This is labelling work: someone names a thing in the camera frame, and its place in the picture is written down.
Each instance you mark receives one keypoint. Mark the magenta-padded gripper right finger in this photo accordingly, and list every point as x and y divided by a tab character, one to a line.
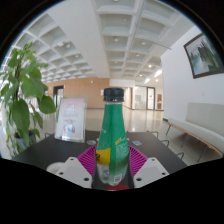
150	170

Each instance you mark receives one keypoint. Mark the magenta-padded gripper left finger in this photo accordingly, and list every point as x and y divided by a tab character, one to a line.
74	170

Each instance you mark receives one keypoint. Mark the green plastic drink bottle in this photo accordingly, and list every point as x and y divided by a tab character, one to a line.
112	133

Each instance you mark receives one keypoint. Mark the small blue card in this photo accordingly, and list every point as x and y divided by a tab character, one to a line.
137	143

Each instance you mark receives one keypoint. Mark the small round greenish card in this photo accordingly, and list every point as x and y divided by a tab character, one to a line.
91	142

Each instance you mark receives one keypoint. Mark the clear acrylic sign stand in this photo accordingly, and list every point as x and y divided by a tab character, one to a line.
70	118

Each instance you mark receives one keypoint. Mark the long white bench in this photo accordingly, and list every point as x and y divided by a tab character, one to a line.
203	128

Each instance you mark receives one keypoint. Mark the dark framed glass door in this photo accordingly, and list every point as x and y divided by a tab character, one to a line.
150	98

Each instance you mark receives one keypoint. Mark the green leafy potted plant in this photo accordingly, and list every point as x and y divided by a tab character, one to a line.
21	96

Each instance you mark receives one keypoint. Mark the dark framed landscape painting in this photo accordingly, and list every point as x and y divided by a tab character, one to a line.
204	55

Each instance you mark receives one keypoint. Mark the round ceiling lights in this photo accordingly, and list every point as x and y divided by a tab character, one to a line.
115	39

